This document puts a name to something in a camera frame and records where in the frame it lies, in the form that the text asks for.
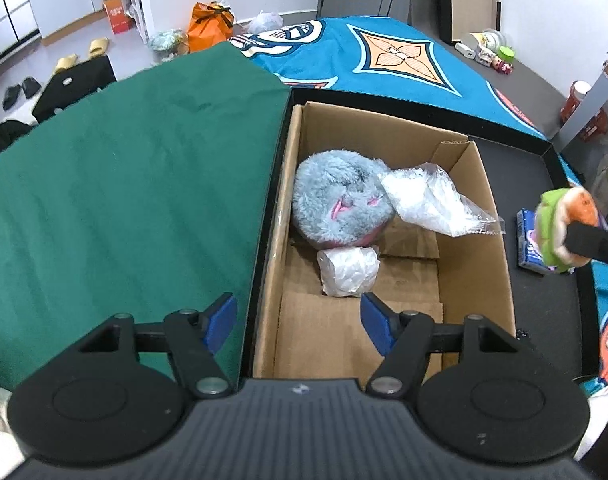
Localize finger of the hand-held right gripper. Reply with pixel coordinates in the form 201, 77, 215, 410
564, 222, 608, 263

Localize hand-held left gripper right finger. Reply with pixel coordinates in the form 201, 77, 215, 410
360, 293, 550, 400

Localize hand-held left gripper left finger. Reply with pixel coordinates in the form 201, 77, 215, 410
46, 292, 238, 400

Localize brown cardboard box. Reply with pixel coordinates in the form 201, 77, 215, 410
252, 101, 516, 380

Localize burger toy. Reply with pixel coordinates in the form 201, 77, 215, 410
535, 186, 600, 275

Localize small white plastic bag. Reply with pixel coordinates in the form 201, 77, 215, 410
316, 246, 381, 298

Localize blue white tissue packet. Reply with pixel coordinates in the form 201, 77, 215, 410
515, 208, 552, 276

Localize black tray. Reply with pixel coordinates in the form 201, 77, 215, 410
241, 87, 597, 381

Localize clear bag of white filling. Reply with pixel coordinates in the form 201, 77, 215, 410
377, 162, 506, 237

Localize grey fluffy plush toy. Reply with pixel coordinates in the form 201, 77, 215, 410
291, 149, 397, 248

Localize white desk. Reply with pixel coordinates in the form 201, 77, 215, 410
559, 55, 608, 221

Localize green blanket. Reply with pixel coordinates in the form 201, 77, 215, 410
0, 41, 291, 391

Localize small toy figures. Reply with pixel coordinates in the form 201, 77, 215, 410
476, 47, 516, 76

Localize white jar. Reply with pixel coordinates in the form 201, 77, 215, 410
461, 29, 507, 56

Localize blue patterned blanket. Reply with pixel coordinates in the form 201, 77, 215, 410
229, 16, 608, 396

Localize black stool with white dots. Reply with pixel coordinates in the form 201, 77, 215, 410
32, 55, 118, 123

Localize dark clothing pile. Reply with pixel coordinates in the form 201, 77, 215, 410
0, 120, 34, 163

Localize clear bag with green contents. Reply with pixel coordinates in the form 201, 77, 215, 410
148, 29, 189, 58

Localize orange bag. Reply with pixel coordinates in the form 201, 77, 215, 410
187, 1, 233, 54

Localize orange cardboard box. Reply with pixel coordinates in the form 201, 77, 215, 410
102, 0, 134, 35

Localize white rack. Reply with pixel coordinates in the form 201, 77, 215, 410
118, 0, 149, 43

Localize white kitchen cabinet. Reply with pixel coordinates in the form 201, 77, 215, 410
21, 0, 109, 46

